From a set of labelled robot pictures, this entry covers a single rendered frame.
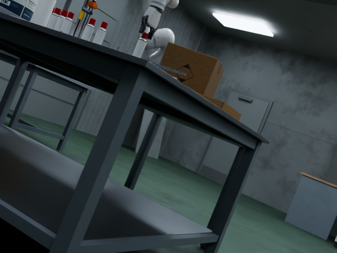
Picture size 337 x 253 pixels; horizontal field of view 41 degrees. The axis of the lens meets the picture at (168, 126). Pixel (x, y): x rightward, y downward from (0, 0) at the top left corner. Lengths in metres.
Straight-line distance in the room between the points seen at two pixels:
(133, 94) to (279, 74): 9.37
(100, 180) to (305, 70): 9.31
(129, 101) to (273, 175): 8.89
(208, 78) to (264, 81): 8.31
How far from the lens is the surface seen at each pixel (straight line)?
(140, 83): 1.41
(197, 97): 1.69
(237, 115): 2.19
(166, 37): 3.00
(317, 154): 9.98
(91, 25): 2.65
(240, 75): 11.03
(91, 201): 1.43
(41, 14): 2.47
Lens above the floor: 0.66
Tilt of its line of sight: 1 degrees up
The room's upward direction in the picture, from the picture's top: 22 degrees clockwise
